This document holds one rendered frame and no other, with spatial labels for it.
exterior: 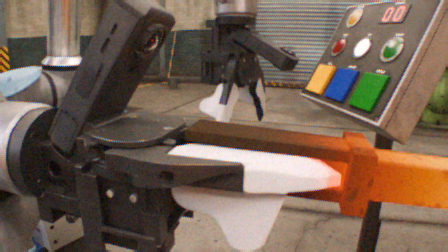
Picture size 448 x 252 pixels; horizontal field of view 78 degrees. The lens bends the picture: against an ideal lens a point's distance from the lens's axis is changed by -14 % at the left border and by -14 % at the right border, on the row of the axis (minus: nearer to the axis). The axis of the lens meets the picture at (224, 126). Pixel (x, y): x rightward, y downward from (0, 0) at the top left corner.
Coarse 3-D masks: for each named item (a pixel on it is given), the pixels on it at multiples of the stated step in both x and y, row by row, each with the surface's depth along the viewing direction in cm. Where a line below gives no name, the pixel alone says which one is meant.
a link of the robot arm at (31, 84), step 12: (12, 72) 64; (24, 72) 63; (36, 72) 66; (0, 84) 60; (12, 84) 61; (24, 84) 63; (36, 84) 66; (48, 84) 69; (12, 96) 61; (24, 96) 63; (36, 96) 66; (48, 96) 69
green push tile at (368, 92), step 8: (360, 80) 60; (368, 80) 57; (376, 80) 55; (384, 80) 53; (360, 88) 58; (368, 88) 56; (376, 88) 54; (384, 88) 53; (352, 96) 60; (360, 96) 57; (368, 96) 55; (376, 96) 53; (352, 104) 59; (360, 104) 56; (368, 104) 54; (376, 104) 53; (368, 112) 55
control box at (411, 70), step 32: (416, 0) 54; (352, 32) 71; (384, 32) 60; (416, 32) 51; (320, 64) 79; (352, 64) 66; (384, 64) 56; (416, 64) 49; (320, 96) 72; (384, 96) 52; (416, 96) 51; (384, 128) 51
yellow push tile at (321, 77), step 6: (324, 66) 75; (330, 66) 73; (318, 72) 77; (324, 72) 74; (330, 72) 72; (312, 78) 78; (318, 78) 75; (324, 78) 73; (312, 84) 77; (318, 84) 74; (324, 84) 72; (312, 90) 76; (318, 90) 73
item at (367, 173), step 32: (192, 128) 18; (224, 128) 18; (256, 128) 19; (352, 160) 15; (384, 160) 16; (416, 160) 16; (288, 192) 17; (320, 192) 17; (352, 192) 15; (384, 192) 16; (416, 192) 15
